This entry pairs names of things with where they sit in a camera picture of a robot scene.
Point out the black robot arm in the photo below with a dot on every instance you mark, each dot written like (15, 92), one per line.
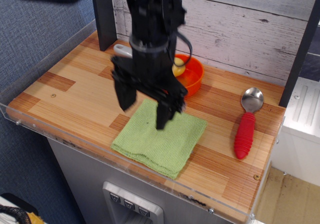
(153, 42)

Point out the grey cabinet with button panel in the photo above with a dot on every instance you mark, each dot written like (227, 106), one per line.
(106, 194)

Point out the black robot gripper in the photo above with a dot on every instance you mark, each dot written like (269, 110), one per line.
(151, 74)

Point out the orange pan with grey handle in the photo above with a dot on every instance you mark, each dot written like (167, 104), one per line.
(192, 77)

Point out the dark grey post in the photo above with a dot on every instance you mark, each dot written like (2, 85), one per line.
(105, 23)
(304, 46)

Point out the clear acrylic table guard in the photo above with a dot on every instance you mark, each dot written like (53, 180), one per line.
(69, 97)

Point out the white ridged appliance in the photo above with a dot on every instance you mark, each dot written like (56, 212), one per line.
(297, 148)

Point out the yellow toy potato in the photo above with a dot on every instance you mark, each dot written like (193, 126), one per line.
(178, 67)

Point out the metal spoon with red handle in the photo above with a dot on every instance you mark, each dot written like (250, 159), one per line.
(252, 100)

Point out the dark grey left post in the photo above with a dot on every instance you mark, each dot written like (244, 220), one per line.
(105, 23)

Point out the dark grey right post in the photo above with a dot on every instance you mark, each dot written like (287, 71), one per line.
(304, 46)

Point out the green cloth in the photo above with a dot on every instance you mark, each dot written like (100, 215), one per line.
(165, 151)

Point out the yellow object at corner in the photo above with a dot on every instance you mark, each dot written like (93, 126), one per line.
(34, 219)

